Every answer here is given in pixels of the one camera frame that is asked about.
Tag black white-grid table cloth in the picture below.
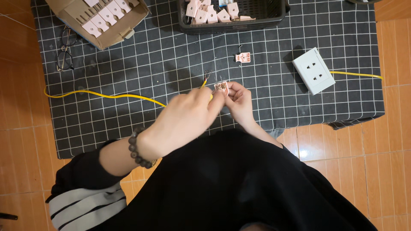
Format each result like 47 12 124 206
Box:
30 0 385 160

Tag person's black garment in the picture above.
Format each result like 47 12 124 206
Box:
46 128 379 231

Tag pink plug base half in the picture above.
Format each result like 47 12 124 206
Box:
214 81 230 96

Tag grey black-striped sleeve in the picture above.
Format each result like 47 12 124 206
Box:
48 182 128 231

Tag row of pink plugs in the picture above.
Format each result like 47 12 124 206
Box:
81 0 140 38

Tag pile of pink plug parts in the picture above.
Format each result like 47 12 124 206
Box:
186 0 256 25

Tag white wall socket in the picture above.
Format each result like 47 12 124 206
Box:
292 47 336 96

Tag person's right hand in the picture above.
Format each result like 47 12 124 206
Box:
224 81 258 127

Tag black-framed eyeglasses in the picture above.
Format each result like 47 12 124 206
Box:
56 26 78 72

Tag black plastic basket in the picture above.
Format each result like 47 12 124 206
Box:
177 0 290 35

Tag brown bead bracelet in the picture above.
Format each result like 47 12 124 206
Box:
128 127 158 169

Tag yellow electric cable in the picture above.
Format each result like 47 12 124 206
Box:
330 71 383 80
44 71 214 108

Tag person's left hand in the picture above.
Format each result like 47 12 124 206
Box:
138 88 225 160

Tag open cardboard box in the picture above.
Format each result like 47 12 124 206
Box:
45 0 151 51

